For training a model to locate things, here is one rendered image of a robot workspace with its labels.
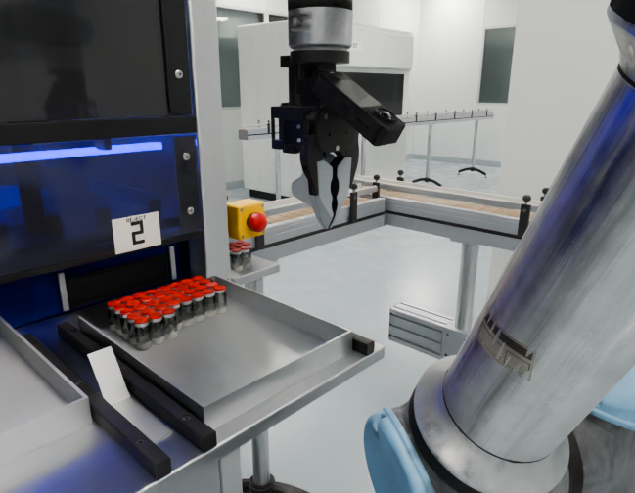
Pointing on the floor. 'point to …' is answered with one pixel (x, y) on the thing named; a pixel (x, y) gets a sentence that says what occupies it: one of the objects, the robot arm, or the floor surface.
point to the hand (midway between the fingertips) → (331, 219)
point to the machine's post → (210, 172)
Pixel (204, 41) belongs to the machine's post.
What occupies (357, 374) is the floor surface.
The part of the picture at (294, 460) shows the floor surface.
